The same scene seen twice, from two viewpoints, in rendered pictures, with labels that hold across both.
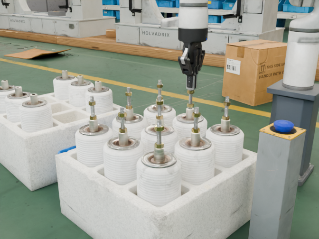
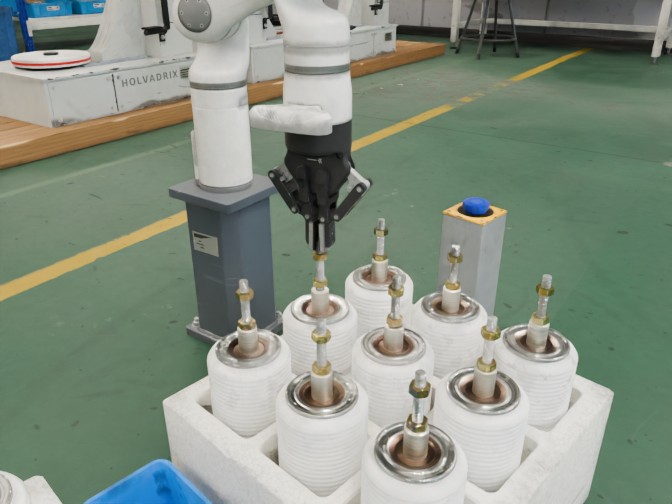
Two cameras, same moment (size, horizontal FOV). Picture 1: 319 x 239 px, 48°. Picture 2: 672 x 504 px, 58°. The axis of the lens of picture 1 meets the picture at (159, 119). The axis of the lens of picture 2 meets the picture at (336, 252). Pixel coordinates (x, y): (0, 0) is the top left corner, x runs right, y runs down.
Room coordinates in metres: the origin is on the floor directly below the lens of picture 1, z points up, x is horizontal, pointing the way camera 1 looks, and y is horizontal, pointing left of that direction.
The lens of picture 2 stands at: (0.93, 0.58, 0.65)
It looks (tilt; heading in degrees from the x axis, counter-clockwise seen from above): 26 degrees down; 268
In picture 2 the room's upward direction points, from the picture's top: straight up
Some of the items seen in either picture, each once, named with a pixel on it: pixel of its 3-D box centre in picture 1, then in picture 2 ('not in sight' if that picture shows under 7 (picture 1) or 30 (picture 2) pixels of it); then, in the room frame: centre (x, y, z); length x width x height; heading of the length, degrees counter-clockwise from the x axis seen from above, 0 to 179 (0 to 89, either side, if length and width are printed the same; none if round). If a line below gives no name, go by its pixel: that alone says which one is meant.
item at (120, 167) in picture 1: (124, 177); (474, 456); (0.76, 0.08, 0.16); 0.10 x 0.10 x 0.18
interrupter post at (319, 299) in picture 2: (190, 114); (320, 300); (0.93, -0.08, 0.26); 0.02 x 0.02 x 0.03
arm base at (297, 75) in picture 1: (301, 59); (222, 136); (1.09, -0.43, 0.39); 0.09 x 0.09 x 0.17; 53
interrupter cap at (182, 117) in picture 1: (190, 118); (320, 309); (0.93, -0.08, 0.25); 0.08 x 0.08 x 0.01
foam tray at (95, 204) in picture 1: (159, 185); (388, 451); (0.85, 0.00, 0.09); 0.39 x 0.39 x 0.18; 45
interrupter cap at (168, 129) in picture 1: (159, 130); (393, 345); (0.85, 0.00, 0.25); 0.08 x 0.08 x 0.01
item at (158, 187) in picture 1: (159, 197); (525, 405); (0.68, 0.00, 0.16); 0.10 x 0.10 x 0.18
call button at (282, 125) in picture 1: (283, 127); (475, 207); (0.69, -0.26, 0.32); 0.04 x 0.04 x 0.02
